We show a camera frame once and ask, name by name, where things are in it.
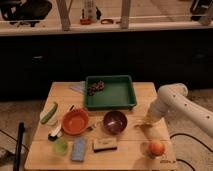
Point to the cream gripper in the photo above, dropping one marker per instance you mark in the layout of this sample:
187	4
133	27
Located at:
151	118

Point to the yellow banana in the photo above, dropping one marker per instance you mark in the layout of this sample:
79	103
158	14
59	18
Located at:
142	126

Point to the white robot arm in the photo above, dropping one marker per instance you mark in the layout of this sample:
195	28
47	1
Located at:
174	96

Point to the purple bowl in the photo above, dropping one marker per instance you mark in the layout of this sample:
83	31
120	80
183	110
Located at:
114	122

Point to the red bowl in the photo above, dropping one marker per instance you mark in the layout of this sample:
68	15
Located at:
75	122

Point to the orange fruit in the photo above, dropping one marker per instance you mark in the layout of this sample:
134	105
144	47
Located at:
156	148

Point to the green plastic tray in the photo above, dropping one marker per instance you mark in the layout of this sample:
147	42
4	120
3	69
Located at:
118	93

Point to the brown eraser block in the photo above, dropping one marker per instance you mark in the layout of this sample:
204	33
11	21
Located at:
102	144

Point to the dark grapes bunch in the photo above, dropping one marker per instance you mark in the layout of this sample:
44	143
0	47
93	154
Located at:
95	87

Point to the clear plastic bag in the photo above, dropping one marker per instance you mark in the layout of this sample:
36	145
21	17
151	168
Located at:
78	86

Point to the blue sponge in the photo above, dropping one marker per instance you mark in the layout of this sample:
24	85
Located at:
78	149

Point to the wooden table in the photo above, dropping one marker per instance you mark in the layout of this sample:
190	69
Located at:
138	148

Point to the white dish brush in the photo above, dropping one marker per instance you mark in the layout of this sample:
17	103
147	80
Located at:
56	125

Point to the green cucumber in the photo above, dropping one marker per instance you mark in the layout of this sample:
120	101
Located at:
48	113

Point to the white bottle on shelf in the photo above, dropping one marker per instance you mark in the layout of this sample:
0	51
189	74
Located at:
90	10

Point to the black pole stand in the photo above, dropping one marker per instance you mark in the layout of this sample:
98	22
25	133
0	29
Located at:
21	130

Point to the black office chair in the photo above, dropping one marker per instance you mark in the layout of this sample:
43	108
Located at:
30	12

